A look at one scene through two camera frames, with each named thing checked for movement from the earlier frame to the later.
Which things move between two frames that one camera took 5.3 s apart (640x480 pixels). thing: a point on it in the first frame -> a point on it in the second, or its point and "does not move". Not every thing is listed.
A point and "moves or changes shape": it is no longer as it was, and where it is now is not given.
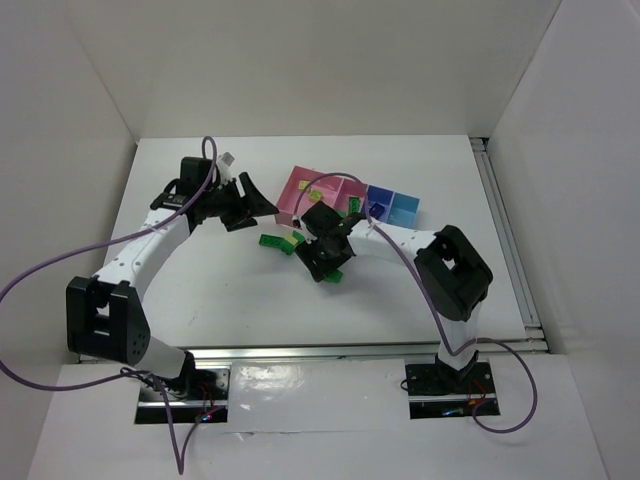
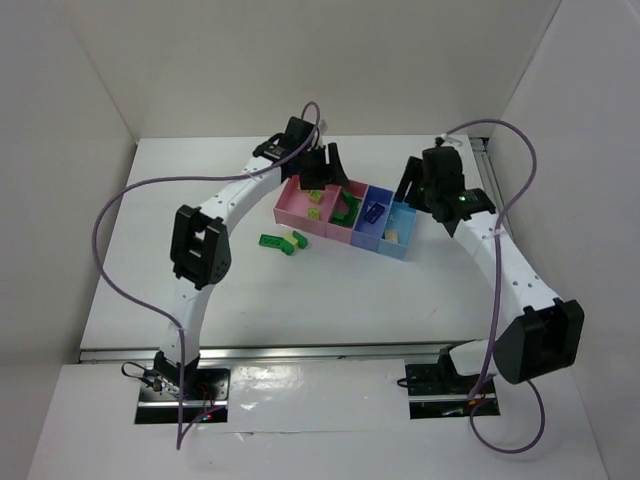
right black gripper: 323,242 -> 415,182
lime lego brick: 316,195 moves or changes shape
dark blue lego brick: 376,210 does not move
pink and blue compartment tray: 303,187 does not move
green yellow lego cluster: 289,241 does not move
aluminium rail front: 533,347 does not move
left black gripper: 240,201 -> 316,167
